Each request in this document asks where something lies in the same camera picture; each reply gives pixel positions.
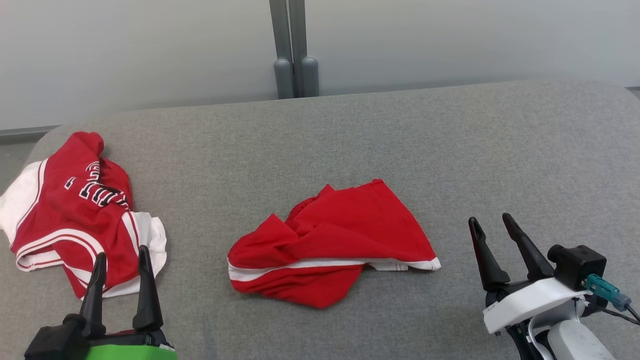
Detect grey fabric sofa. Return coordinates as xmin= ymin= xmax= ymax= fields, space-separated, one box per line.
xmin=0 ymin=80 xmax=640 ymax=360

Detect red shorts with white stripe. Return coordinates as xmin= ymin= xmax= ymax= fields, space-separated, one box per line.
xmin=227 ymin=178 xmax=442 ymax=309

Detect teal right camera connector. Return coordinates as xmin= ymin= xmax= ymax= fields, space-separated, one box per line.
xmin=581 ymin=274 xmax=632 ymax=312

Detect grey baseboard strip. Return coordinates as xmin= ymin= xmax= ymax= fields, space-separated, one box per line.
xmin=0 ymin=125 xmax=61 ymax=144

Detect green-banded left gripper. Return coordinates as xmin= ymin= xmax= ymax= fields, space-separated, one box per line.
xmin=64 ymin=245 xmax=178 ymax=360

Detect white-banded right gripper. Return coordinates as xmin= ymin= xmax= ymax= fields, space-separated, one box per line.
xmin=468 ymin=213 xmax=591 ymax=335

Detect red jersey with white sleeves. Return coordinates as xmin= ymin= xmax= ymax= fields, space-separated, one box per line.
xmin=0 ymin=131 xmax=167 ymax=301

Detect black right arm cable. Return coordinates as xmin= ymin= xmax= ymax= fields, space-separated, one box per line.
xmin=597 ymin=299 xmax=640 ymax=327

